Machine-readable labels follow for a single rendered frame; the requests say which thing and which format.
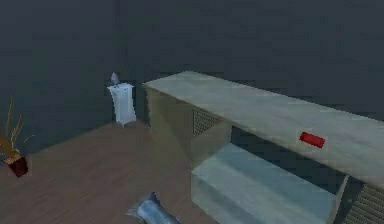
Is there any blue-grey metallic object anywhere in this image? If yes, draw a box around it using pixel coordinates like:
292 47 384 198
126 191 183 224

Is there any grey-green long console cabinet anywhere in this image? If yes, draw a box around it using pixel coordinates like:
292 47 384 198
142 70 384 224

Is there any small red cylinder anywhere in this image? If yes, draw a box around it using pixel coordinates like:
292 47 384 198
298 131 327 149

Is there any dry plant in red pot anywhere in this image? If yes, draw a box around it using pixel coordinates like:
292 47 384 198
0 96 36 179

